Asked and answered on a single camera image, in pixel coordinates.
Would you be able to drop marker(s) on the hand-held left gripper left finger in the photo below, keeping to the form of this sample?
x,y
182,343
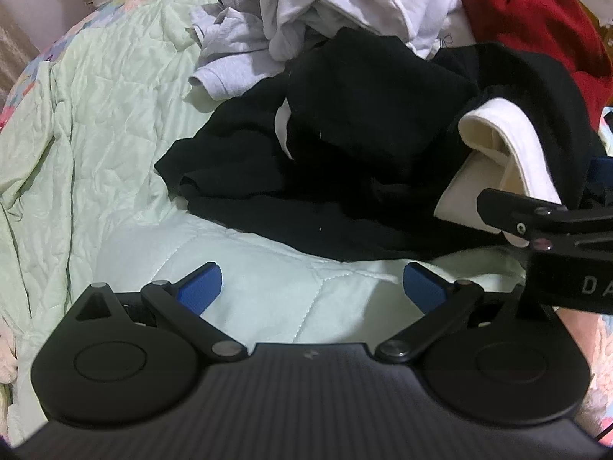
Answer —
x,y
201,288

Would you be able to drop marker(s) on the red garment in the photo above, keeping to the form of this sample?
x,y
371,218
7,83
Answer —
x,y
527,9

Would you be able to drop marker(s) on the beige curtain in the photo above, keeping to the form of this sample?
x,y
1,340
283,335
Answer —
x,y
12,52

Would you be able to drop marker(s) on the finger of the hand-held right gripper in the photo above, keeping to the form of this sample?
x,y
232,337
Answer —
x,y
602,171
527,215

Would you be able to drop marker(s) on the large black garment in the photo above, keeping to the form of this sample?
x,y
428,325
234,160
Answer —
x,y
287,211

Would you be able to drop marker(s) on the pale pink cloth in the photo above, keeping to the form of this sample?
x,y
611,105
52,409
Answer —
x,y
7,350

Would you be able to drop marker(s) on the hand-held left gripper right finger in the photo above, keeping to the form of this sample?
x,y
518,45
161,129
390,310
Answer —
x,y
424,290

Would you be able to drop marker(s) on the cream white garment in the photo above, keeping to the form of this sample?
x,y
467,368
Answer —
x,y
522,153

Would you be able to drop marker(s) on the light green patchwork quilt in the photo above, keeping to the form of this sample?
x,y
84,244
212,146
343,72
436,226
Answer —
x,y
119,153

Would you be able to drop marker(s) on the light grey garment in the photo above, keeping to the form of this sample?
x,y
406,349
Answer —
x,y
230,52

